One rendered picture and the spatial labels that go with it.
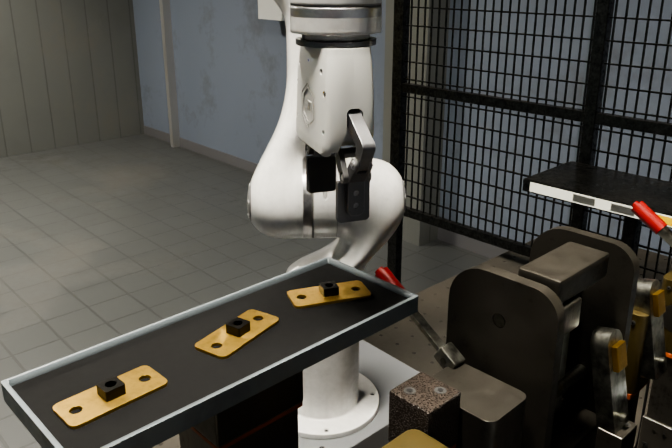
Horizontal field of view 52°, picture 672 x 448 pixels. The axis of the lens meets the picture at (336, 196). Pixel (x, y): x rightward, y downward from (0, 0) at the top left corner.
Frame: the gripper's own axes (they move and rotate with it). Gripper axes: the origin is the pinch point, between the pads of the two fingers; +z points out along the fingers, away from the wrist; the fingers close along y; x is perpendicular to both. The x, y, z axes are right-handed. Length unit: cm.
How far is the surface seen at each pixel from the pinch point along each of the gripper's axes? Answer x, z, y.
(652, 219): 55, 14, -13
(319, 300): -2.2, 10.7, 1.1
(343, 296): 0.5, 10.7, 1.0
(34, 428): -28.6, 11.0, 12.9
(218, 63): 71, 49, -468
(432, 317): 48, 57, -67
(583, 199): 74, 26, -51
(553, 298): 18.1, 8.7, 12.0
